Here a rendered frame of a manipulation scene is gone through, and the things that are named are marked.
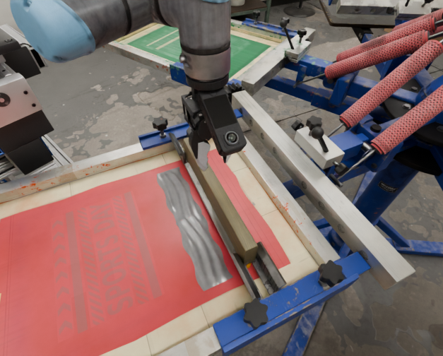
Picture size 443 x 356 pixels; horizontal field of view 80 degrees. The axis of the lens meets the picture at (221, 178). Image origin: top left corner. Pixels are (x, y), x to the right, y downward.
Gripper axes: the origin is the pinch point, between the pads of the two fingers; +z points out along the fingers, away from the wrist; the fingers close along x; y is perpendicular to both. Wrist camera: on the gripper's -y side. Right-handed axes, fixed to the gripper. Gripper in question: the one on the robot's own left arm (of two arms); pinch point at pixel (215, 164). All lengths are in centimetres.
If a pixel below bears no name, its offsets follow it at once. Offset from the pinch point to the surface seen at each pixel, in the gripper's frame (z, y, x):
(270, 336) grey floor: 112, -24, -16
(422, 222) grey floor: 113, -12, -143
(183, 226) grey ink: 16.0, -1.6, 10.2
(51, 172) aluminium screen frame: 12.3, 28.0, 37.1
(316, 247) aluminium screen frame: 13.3, -21.4, -14.3
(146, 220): 16.2, 4.4, 17.9
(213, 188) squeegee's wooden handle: 5.9, -1.3, 1.6
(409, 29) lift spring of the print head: -7, 19, -77
